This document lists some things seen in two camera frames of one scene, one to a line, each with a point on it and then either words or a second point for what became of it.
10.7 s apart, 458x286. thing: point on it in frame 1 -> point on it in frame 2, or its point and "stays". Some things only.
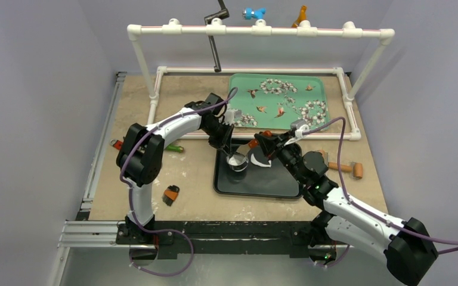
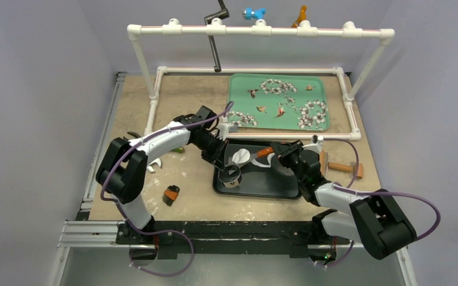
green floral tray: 272,102 stays
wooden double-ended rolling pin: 356,168 stays
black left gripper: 224,142 -> 217,157
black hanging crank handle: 223,14 stays
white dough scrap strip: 255,162 stays
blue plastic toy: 258,14 stays
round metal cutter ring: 240,167 -> 230,176
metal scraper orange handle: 254,143 -> 257,155
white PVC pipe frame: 260,28 stays
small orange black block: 170,194 stays
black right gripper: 271,142 -> 286,154
